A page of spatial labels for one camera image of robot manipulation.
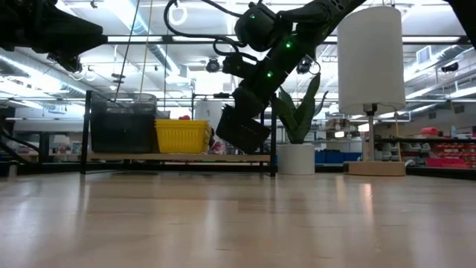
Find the black plastic basket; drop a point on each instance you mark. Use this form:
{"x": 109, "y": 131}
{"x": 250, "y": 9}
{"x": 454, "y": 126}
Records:
{"x": 243, "y": 134}
{"x": 122, "y": 130}
{"x": 122, "y": 98}

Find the yellow plastic basket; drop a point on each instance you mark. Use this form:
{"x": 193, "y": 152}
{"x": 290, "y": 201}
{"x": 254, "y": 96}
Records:
{"x": 182, "y": 136}

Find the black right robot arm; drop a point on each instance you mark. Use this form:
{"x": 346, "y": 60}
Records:
{"x": 286, "y": 56}

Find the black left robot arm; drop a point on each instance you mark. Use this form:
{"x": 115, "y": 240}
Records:
{"x": 44, "y": 30}

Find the shelf with red bins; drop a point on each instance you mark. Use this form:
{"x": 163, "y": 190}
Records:
{"x": 450, "y": 152}

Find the green snake plant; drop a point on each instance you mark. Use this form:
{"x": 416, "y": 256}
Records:
{"x": 303, "y": 111}

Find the white plant pot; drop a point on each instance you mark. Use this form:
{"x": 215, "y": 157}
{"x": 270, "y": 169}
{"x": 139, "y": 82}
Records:
{"x": 295, "y": 160}

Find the blue storage bins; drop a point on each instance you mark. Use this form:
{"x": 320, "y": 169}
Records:
{"x": 334, "y": 157}

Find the white lamp with wooden base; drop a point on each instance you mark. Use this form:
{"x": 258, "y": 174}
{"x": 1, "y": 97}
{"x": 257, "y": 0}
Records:
{"x": 372, "y": 59}

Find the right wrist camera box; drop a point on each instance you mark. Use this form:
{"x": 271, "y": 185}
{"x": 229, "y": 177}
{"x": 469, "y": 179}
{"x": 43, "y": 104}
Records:
{"x": 238, "y": 65}

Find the wooden shelf with black frame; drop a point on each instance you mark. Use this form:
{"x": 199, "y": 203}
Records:
{"x": 223, "y": 157}

